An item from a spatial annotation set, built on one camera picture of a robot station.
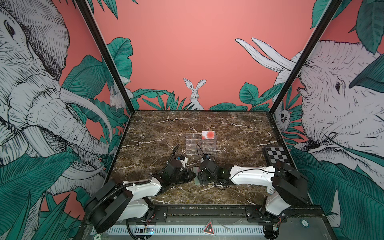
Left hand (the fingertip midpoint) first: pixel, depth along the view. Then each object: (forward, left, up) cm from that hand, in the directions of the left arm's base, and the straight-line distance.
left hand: (198, 174), depth 82 cm
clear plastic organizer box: (+22, -8, -6) cm, 24 cm away
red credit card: (+24, -8, +3) cm, 26 cm away
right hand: (0, -1, -2) cm, 3 cm away
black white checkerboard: (+12, -51, -2) cm, 52 cm away
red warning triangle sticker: (-25, -4, -4) cm, 26 cm away
